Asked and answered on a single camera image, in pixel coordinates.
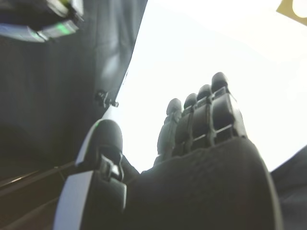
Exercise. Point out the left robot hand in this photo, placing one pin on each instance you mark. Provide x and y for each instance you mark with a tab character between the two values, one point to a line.
192	187

